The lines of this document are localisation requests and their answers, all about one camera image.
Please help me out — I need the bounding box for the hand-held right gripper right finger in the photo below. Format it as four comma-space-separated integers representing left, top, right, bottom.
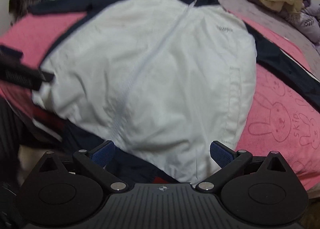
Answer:
195, 141, 288, 192

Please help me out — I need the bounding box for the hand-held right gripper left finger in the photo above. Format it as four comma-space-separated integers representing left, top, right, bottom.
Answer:
37, 140, 129, 192

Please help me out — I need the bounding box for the white and navy jacket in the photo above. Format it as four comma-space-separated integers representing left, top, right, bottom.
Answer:
27, 0, 320, 184

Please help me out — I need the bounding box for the person's dark ribbed clothing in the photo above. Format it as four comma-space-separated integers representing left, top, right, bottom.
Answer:
0, 96, 28, 229

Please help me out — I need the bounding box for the pink rabbit print blanket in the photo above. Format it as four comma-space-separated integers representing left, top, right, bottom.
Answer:
0, 0, 320, 192

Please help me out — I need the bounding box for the purple leaf print duvet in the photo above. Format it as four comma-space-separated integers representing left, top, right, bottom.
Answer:
217, 0, 320, 44

